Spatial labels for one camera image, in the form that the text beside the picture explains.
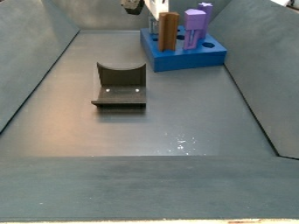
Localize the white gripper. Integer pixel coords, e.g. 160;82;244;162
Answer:
144;0;170;19

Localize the light blue rectangle block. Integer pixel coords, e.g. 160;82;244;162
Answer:
148;16;159;34

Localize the blue shape sorting board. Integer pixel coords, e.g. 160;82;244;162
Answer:
140;25;227;72

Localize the brown notched peg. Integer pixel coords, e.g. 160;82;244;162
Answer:
158;12;179;52

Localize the purple pentagon peg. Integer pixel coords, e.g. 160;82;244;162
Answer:
183;9;206;50

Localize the purple star peg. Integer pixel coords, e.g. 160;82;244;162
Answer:
198;3;212;39

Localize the black curved holder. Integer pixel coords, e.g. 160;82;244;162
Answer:
91;64;147;107

